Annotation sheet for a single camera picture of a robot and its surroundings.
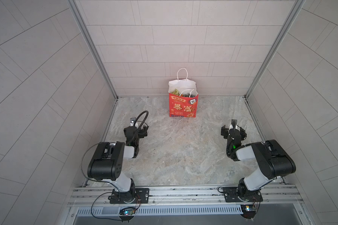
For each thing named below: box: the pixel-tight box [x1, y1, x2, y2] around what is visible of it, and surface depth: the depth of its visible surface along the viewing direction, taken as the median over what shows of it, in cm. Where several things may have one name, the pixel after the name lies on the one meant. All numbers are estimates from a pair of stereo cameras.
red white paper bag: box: [168, 67, 199, 118], surface depth 95 cm
